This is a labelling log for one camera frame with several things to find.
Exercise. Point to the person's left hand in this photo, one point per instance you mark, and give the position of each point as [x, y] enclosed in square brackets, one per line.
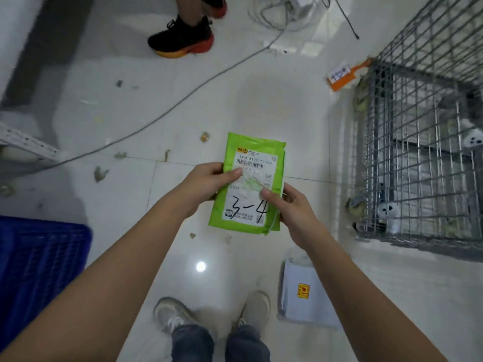
[203, 188]

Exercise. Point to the person's right hand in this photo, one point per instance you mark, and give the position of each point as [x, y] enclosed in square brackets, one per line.
[302, 226]

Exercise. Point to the light green poly mailer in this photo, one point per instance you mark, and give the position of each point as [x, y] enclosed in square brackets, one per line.
[226, 218]

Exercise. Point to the white grey poly mailer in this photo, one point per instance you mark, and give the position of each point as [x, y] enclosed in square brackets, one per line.
[298, 309]

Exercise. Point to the blue plastic crate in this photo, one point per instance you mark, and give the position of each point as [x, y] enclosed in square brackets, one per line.
[37, 267]

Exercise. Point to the person's left forearm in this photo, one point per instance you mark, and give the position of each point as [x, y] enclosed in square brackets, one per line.
[94, 290]

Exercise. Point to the person's right forearm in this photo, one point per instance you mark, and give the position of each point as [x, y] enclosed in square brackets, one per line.
[369, 309]

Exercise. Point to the person's right grey shoe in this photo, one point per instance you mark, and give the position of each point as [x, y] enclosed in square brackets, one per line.
[256, 311]

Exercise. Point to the person's grey shoe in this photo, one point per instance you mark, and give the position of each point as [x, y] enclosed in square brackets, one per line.
[173, 314]
[256, 311]

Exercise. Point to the person's left grey shoe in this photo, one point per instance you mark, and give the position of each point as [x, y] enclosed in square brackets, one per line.
[173, 314]

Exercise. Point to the person's right leg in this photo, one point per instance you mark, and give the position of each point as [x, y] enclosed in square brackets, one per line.
[247, 346]

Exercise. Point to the person's leg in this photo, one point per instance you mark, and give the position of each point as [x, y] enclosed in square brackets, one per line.
[247, 346]
[192, 344]

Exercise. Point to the person's left leg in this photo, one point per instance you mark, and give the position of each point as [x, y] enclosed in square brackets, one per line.
[192, 344]

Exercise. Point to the thin brown litter scrap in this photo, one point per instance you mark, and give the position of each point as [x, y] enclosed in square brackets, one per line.
[166, 155]

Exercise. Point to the crumpled yellow wrapper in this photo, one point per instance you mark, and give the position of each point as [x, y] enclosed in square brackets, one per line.
[205, 137]

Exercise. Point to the white smartphone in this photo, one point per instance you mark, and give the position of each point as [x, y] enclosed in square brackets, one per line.
[473, 138]
[388, 214]

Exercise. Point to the pale crumpled litter scrap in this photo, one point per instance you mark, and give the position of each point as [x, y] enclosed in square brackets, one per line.
[120, 155]

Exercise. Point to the brown torn litter scrap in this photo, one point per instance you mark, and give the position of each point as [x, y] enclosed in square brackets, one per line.
[101, 174]

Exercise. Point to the black orange sneaker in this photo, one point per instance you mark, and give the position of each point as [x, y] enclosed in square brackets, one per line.
[217, 7]

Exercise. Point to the white metal shelf rack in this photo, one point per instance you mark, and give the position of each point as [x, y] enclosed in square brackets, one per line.
[22, 141]

